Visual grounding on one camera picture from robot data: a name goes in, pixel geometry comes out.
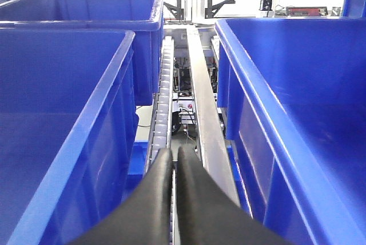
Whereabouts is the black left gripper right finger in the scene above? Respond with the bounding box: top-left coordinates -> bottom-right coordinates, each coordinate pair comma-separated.
177,146 -> 289,244

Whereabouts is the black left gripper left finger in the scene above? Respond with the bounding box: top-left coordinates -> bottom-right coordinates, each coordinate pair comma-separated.
70,148 -> 173,244

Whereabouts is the steel divider rail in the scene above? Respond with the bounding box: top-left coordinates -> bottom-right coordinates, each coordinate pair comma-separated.
186,26 -> 241,207

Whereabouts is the right large blue bin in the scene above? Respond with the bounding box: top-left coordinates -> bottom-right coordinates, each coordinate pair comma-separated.
215,17 -> 365,244

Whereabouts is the white roller track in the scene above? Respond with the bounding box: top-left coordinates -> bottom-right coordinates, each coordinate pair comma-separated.
144,36 -> 174,172

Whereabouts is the near left blue bin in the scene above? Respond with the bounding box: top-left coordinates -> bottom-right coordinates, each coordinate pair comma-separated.
1,28 -> 138,244

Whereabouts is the far left blue bin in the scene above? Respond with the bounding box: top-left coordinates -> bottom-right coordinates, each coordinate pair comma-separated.
1,0 -> 164,106

